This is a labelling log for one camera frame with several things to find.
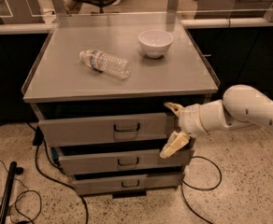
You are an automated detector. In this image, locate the grey bottom drawer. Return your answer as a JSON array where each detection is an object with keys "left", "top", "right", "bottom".
[{"left": 72, "top": 172, "right": 182, "bottom": 195}]

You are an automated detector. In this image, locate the grey top drawer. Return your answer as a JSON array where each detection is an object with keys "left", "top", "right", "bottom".
[{"left": 38, "top": 113, "right": 180, "bottom": 147}]

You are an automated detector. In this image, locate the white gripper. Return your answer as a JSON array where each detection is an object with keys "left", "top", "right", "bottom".
[{"left": 160, "top": 102, "right": 206, "bottom": 159}]

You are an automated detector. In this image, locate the clear plastic water bottle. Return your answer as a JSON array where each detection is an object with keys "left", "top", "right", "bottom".
[{"left": 79, "top": 49, "right": 130, "bottom": 79}]

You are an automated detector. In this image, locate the black floor cable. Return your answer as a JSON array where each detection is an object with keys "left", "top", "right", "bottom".
[
  {"left": 180, "top": 156, "right": 223, "bottom": 224},
  {"left": 34, "top": 137, "right": 90, "bottom": 224}
]

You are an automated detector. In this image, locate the grey middle drawer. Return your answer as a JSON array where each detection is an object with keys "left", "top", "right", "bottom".
[{"left": 58, "top": 148, "right": 191, "bottom": 175}]

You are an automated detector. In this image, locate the white ceramic bowl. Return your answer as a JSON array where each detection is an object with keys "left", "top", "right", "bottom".
[{"left": 138, "top": 30, "right": 173, "bottom": 58}]

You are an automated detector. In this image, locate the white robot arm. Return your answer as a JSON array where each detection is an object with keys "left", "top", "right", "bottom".
[{"left": 160, "top": 85, "right": 273, "bottom": 159}]

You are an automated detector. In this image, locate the black pole on floor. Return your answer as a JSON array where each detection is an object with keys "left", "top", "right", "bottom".
[{"left": 0, "top": 161, "right": 21, "bottom": 224}]

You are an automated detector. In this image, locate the grey drawer cabinet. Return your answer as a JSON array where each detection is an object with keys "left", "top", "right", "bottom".
[{"left": 22, "top": 13, "right": 219, "bottom": 188}]

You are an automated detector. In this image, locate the clear acrylic barrier panel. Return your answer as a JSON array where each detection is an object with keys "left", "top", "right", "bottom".
[{"left": 0, "top": 0, "right": 273, "bottom": 26}]

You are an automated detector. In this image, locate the grey drawer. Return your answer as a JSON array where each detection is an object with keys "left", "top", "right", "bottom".
[
  {"left": 72, "top": 172, "right": 182, "bottom": 195},
  {"left": 38, "top": 113, "right": 180, "bottom": 147},
  {"left": 58, "top": 148, "right": 191, "bottom": 175}
]

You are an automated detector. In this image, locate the black floor cable right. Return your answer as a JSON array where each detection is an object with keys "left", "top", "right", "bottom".
[{"left": 180, "top": 156, "right": 223, "bottom": 224}]

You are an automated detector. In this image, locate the black floor cable left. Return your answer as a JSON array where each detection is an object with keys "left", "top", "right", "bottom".
[{"left": 34, "top": 137, "right": 90, "bottom": 224}]

